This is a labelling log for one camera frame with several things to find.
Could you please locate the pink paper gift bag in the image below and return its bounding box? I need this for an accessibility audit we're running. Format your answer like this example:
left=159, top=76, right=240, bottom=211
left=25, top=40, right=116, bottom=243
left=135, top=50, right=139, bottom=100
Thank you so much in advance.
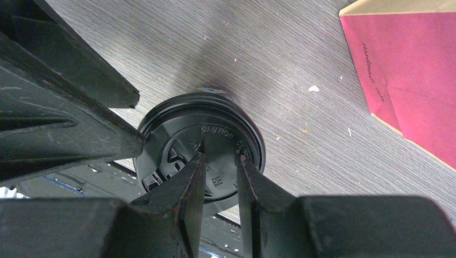
left=339, top=1, right=455, bottom=169

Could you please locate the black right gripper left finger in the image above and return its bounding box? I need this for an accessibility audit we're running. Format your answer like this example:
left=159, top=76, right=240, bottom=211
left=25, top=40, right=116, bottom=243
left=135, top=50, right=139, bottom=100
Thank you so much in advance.
left=1, top=153, right=206, bottom=257

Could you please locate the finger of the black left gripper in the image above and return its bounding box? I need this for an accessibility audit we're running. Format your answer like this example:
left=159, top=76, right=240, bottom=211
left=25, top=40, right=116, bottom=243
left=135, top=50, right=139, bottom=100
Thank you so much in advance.
left=1, top=35, right=145, bottom=186
left=1, top=1, right=140, bottom=109

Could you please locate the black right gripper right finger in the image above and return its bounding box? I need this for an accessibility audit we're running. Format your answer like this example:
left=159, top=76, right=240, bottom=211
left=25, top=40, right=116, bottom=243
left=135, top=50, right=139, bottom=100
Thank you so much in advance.
left=237, top=156, right=455, bottom=257

